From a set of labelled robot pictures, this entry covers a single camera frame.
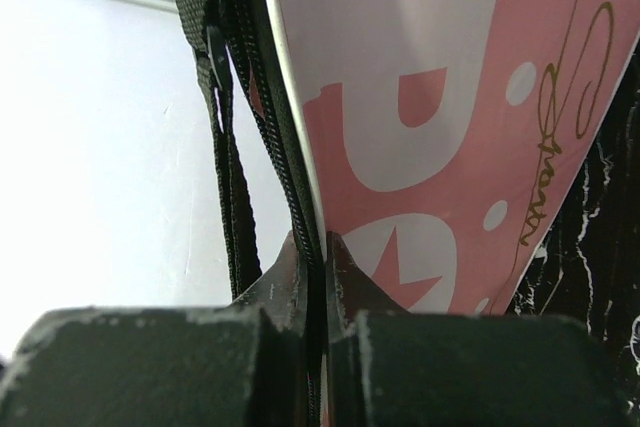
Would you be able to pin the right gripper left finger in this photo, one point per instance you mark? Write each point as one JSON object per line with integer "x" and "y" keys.
{"x": 245, "y": 364}

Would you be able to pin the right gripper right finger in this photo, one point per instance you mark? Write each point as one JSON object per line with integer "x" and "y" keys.
{"x": 387, "y": 366}

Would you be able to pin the pink sport racket bag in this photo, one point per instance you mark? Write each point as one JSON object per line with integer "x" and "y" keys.
{"x": 438, "y": 138}

